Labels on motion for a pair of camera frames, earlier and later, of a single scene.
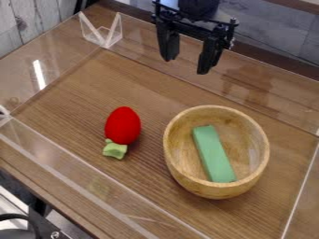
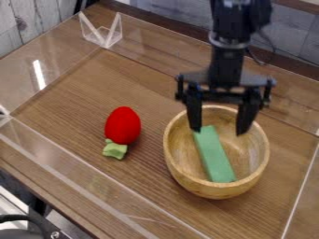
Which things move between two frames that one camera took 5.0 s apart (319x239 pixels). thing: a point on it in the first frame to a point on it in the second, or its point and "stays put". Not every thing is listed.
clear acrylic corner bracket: x=103 y=36 stays put
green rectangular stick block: x=216 y=163 stays put
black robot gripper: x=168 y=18 to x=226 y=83
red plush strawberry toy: x=121 y=129 stays put
